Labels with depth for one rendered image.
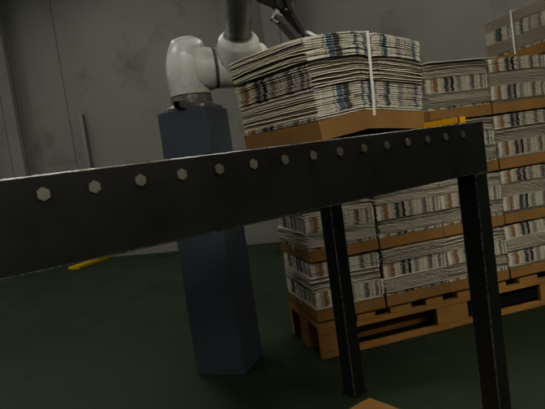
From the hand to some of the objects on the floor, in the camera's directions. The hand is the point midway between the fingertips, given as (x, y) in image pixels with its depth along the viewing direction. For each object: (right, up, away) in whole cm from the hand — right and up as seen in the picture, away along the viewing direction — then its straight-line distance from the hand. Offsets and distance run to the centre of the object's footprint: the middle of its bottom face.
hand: (323, 15), depth 137 cm
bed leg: (+14, -109, +37) cm, 116 cm away
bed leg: (+44, -108, -3) cm, 116 cm away
